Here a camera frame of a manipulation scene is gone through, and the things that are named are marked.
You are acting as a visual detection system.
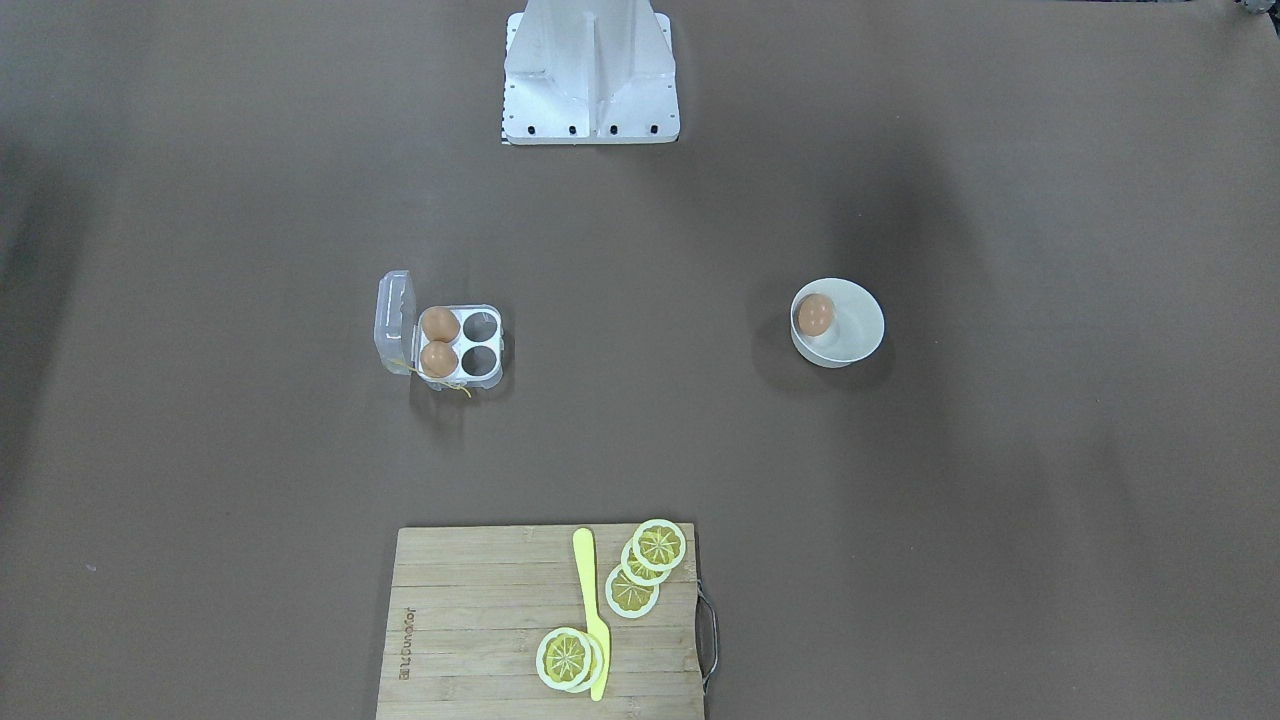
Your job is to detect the brown egg from bowl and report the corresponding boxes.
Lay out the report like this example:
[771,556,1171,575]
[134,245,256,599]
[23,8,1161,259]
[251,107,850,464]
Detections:
[794,293,835,338]

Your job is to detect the brown egg front in box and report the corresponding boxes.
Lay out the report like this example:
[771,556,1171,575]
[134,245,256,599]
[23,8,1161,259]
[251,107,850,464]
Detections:
[419,340,460,379]

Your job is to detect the brown egg in box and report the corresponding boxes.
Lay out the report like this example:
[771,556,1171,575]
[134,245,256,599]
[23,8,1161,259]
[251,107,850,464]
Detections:
[419,340,460,379]
[419,306,461,345]

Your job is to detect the brown egg rear in box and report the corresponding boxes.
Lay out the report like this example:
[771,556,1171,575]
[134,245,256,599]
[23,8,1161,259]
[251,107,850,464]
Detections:
[419,306,461,345]

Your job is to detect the clear plastic egg box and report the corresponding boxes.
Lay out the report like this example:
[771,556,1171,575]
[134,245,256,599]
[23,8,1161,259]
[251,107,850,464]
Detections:
[372,270,506,395]

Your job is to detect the lemon slice end of row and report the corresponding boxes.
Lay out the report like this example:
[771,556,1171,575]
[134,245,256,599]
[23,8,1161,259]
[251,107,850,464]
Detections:
[630,518,689,573]

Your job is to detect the yellow plastic knife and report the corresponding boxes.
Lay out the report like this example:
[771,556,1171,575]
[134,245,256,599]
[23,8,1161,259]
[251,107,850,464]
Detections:
[572,527,612,702]

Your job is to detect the lemon slice middle of row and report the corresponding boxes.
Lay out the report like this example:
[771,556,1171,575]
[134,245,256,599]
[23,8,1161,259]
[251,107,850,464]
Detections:
[620,541,672,587]

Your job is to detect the white round bowl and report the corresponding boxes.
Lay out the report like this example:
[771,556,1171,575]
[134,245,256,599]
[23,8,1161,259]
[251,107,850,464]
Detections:
[788,277,886,368]

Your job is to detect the lemon slice pair under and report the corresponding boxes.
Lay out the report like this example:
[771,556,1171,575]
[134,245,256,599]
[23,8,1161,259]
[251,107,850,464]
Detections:
[566,632,605,694]

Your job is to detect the wooden cutting board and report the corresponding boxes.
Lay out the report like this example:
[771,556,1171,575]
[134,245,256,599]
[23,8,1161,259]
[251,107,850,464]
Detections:
[376,521,718,719]

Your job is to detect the lemon slice pair top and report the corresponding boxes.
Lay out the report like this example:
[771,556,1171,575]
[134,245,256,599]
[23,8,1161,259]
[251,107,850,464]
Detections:
[535,626,588,692]

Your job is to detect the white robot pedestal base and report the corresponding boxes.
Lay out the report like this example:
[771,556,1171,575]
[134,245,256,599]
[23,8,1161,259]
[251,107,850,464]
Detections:
[500,1,681,146]

